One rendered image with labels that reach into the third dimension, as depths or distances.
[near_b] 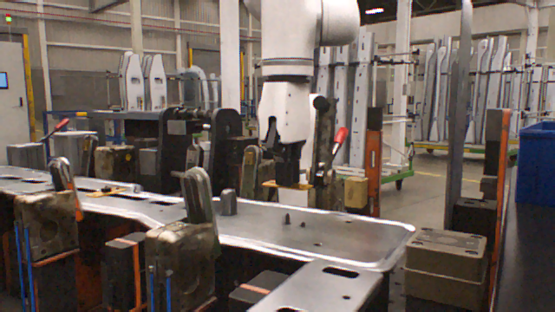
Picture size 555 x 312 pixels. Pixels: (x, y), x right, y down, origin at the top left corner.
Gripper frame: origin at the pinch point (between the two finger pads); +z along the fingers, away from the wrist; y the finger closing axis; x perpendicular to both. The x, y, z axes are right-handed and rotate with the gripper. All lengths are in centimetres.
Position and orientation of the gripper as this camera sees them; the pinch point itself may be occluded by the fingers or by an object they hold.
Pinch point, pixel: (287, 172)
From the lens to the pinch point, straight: 71.5
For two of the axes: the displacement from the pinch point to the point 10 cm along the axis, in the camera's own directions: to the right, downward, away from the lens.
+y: -4.9, 1.3, -8.6
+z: 0.0, 9.9, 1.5
